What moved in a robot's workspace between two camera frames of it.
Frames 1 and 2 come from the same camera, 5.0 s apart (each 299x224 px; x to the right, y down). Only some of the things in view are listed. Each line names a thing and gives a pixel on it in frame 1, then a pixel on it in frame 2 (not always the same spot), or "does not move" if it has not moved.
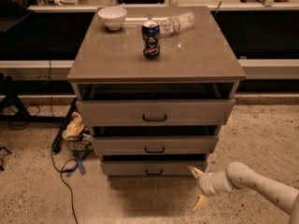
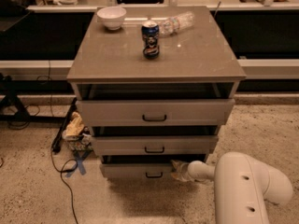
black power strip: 58,143 does not move
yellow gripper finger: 197,173 → 183,166
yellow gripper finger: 201,202 → 183,176
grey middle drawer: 154,145 does not move
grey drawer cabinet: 157,91 does not move
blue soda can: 150,38 does not move
